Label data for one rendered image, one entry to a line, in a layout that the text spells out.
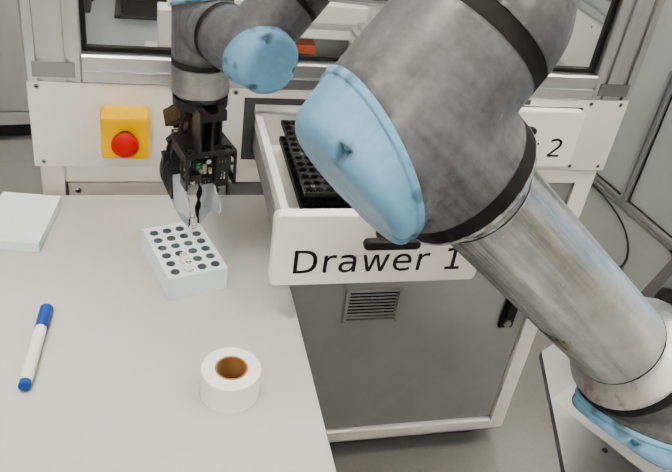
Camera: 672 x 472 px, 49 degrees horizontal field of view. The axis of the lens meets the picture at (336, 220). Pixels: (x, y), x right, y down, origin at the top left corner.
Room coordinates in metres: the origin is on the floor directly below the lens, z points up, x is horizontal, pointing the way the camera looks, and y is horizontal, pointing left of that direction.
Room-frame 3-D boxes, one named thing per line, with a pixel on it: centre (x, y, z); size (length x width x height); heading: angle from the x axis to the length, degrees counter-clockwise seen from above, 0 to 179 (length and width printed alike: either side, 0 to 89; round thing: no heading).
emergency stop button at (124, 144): (0.96, 0.33, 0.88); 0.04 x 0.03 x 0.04; 107
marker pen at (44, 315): (0.63, 0.34, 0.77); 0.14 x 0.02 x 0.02; 13
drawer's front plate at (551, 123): (1.20, -0.27, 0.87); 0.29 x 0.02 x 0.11; 107
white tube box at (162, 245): (0.83, 0.21, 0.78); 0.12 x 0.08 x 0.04; 33
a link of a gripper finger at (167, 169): (0.88, 0.23, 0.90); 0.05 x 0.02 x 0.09; 123
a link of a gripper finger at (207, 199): (0.88, 0.18, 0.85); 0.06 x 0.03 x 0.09; 33
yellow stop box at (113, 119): (0.99, 0.34, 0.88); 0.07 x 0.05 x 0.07; 107
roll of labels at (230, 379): (0.61, 0.09, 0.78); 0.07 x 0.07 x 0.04
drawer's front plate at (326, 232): (0.80, -0.06, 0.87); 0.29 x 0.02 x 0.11; 107
